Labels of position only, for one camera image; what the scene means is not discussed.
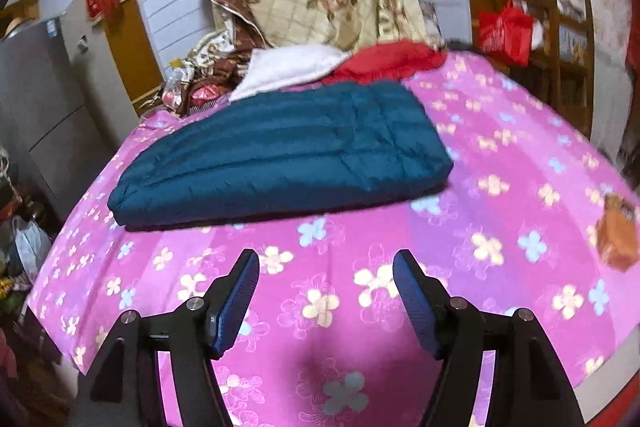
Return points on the white folded towel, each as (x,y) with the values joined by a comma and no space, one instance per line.
(286,67)

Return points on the red plastic bag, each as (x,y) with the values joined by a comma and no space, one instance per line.
(506,36)

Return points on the wooden chair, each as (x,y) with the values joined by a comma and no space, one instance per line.
(566,61)

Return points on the red ruffled pillow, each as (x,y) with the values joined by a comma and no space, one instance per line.
(387,61)

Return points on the brown patterned blanket pile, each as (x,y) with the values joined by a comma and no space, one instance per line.
(212,69)

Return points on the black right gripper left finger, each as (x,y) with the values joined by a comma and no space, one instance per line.
(122,386)

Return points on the grey refrigerator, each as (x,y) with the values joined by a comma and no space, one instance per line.
(46,126)

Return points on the clutter pile beside bed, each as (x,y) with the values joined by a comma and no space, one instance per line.
(24,244)

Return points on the dark teal puffer jacket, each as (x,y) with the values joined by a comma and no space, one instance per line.
(289,153)

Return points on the orange brown box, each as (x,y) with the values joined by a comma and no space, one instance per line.
(617,237)

